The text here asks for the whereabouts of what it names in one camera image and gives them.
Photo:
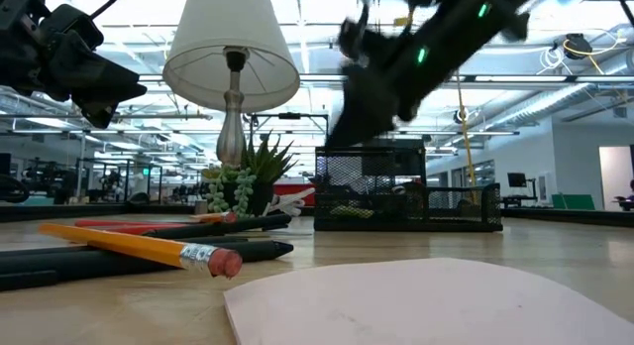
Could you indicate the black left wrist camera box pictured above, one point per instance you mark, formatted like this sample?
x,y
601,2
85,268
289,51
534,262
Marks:
x,y
74,25

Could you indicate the black aluminium rig frame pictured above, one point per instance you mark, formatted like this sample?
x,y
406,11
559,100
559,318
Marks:
x,y
74,212

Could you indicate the black mesh desk organizer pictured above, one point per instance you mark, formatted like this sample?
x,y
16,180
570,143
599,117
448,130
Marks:
x,y
347,176

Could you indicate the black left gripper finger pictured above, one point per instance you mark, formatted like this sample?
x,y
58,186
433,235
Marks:
x,y
94,72
99,112

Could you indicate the green background board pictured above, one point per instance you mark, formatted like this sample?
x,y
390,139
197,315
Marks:
x,y
574,202

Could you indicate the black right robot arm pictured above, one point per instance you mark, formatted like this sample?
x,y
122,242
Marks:
x,y
460,28

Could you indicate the small grey cup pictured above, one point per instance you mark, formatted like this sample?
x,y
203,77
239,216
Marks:
x,y
201,208

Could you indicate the potted green succulent plant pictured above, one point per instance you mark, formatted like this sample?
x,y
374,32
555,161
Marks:
x,y
267,166

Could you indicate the table lamp with white shade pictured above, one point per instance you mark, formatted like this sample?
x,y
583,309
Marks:
x,y
228,37

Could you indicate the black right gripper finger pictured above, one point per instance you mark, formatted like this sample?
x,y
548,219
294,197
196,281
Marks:
x,y
361,127

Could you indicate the yellow-green highlighter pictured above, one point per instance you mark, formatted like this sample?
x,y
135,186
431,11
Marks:
x,y
351,212

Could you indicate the black background monitor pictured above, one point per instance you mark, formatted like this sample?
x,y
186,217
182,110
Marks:
x,y
517,180

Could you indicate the black pen with scale print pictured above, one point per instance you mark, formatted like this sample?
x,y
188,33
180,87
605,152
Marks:
x,y
74,265

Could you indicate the red background panel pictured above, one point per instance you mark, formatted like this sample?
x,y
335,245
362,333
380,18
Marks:
x,y
292,188

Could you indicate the background robot workstation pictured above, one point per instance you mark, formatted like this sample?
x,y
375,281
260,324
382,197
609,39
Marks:
x,y
124,181

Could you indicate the pink sticky note pad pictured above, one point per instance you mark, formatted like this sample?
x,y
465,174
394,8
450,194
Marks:
x,y
421,305

